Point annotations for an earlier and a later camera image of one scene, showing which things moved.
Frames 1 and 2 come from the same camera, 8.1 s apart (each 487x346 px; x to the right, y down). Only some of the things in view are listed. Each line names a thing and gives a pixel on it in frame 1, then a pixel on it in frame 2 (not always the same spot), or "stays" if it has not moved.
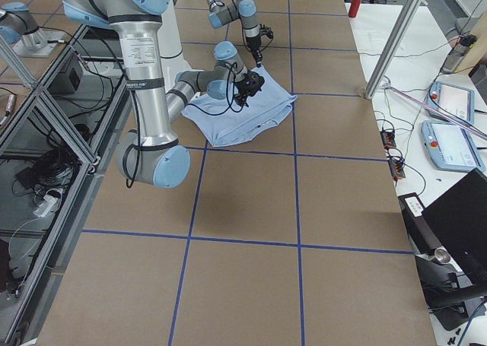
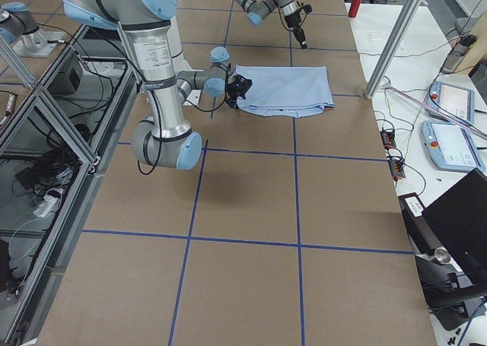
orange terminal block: [388, 138] stays
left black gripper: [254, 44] -> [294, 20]
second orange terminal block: [396, 168] stays
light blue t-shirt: [226, 121] -> [284, 91]
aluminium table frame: [54, 136] stays
